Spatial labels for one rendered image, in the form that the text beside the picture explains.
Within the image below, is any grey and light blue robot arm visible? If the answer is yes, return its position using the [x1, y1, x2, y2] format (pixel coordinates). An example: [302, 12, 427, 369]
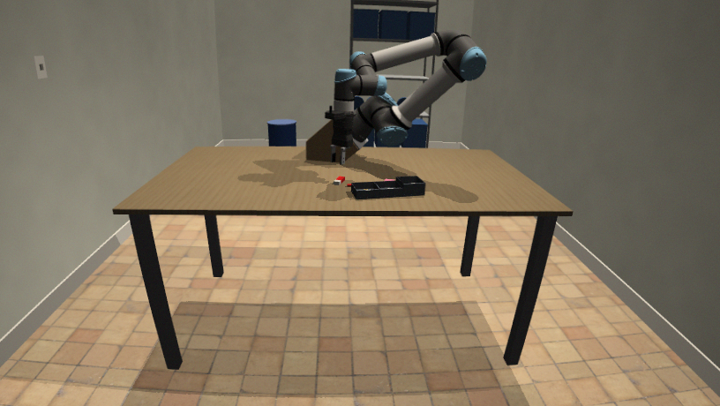
[334, 30, 487, 147]

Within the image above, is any black rack of bins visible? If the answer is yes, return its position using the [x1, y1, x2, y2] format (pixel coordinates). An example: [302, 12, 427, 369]
[352, 176, 425, 199]

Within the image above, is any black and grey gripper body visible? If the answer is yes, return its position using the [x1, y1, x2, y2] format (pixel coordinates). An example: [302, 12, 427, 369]
[325, 100, 355, 147]

